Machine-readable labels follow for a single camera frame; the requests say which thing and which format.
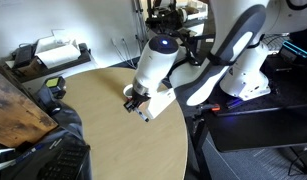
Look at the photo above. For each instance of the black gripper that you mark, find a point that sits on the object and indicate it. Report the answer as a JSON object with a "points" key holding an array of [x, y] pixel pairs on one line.
{"points": [[135, 101]]}

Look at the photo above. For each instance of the black marker pen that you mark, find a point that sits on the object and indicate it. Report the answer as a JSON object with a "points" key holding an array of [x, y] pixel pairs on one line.
{"points": [[142, 116]]}

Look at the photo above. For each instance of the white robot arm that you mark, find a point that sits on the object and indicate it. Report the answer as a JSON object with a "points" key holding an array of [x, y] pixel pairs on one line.
{"points": [[233, 62]]}

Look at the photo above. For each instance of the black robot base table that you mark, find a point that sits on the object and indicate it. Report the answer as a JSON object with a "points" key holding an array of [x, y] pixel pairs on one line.
{"points": [[276, 120]]}

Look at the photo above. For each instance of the red enamel mug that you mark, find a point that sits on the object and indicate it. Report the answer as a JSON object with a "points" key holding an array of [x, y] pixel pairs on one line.
{"points": [[127, 91]]}

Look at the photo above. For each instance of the black box with yellow label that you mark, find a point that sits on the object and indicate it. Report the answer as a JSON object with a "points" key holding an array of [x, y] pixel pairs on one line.
{"points": [[57, 86]]}

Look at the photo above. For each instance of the white printer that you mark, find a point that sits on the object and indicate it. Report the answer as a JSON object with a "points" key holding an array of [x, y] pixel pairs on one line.
{"points": [[58, 49]]}

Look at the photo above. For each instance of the black backpack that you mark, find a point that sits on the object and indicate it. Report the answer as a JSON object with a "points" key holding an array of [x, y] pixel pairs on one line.
{"points": [[62, 154]]}

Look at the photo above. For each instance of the weathered wooden board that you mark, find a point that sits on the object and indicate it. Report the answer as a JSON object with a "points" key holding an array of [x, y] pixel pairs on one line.
{"points": [[21, 119]]}

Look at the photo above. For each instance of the orange-handled clamp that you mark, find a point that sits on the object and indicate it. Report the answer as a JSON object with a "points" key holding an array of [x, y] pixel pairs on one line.
{"points": [[211, 107]]}

